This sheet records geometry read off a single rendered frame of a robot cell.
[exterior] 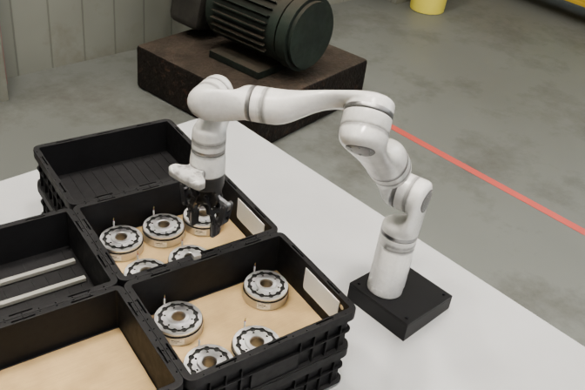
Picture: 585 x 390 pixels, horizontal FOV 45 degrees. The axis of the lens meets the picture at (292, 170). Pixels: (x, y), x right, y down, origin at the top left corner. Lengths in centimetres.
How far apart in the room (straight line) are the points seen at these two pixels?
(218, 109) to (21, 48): 320
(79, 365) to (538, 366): 106
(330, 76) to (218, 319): 266
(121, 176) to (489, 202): 220
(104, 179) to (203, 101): 72
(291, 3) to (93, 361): 260
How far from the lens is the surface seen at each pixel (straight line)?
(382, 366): 171
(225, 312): 158
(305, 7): 374
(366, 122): 124
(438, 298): 185
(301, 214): 211
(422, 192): 163
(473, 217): 355
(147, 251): 174
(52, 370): 149
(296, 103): 130
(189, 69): 396
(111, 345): 152
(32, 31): 447
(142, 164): 206
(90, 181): 199
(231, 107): 133
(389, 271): 174
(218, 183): 146
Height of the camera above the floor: 194
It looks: 32 degrees down
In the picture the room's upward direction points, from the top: 7 degrees clockwise
